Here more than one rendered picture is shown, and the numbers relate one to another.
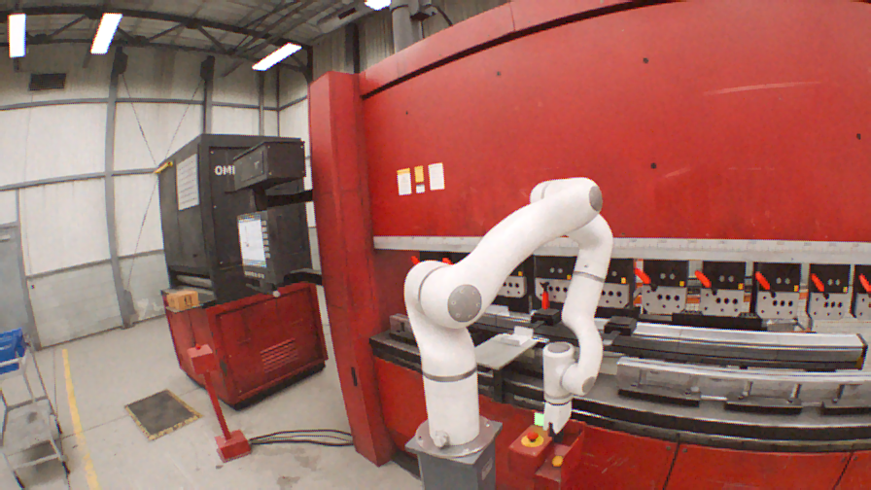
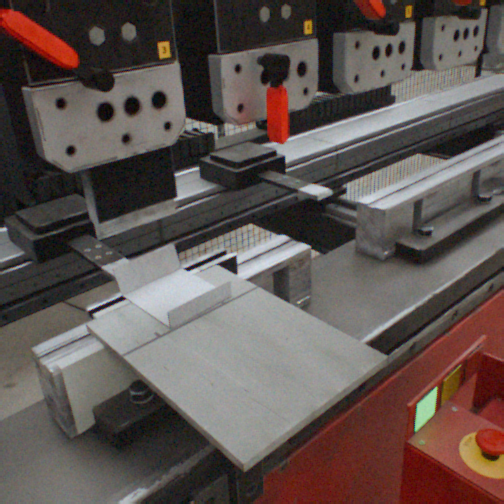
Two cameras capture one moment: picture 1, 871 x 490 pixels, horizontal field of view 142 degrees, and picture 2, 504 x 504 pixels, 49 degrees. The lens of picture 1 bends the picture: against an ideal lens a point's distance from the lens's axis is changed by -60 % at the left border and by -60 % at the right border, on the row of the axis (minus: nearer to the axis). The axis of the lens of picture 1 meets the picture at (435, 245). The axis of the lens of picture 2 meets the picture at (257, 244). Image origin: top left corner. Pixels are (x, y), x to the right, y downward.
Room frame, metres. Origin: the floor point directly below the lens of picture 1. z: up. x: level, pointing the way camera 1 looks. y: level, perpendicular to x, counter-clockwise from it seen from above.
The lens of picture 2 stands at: (1.20, 0.25, 1.34)
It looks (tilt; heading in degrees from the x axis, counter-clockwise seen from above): 27 degrees down; 275
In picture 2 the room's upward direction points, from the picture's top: 3 degrees counter-clockwise
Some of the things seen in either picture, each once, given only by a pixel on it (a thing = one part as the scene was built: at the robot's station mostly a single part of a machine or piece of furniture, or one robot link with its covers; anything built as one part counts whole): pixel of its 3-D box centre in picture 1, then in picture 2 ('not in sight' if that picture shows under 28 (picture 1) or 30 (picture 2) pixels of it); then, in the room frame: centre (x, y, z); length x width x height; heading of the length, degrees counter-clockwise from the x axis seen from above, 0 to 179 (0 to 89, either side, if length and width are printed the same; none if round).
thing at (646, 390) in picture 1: (660, 394); (455, 224); (0.91, -0.69, 0.89); 0.30 x 0.05 x 0.03; 45
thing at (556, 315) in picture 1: (539, 321); (82, 238); (1.50, -0.42, 1.01); 0.26 x 0.12 x 0.05; 135
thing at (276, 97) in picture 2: (545, 295); (273, 99); (1.22, -0.37, 1.20); 0.04 x 0.02 x 0.10; 135
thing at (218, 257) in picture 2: (525, 340); (167, 289); (1.36, -0.32, 0.98); 0.20 x 0.03 x 0.03; 45
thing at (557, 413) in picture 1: (558, 409); not in sight; (0.88, -0.31, 0.95); 0.10 x 0.07 x 0.11; 137
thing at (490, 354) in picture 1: (499, 350); (226, 342); (1.27, -0.20, 1.00); 0.26 x 0.18 x 0.01; 135
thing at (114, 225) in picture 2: (519, 305); (132, 186); (1.38, -0.31, 1.13); 0.10 x 0.02 x 0.10; 45
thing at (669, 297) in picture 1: (666, 282); (438, 9); (0.97, -0.71, 1.26); 0.15 x 0.09 x 0.17; 45
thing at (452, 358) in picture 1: (439, 316); not in sight; (0.79, 0.01, 1.30); 0.19 x 0.12 x 0.24; 21
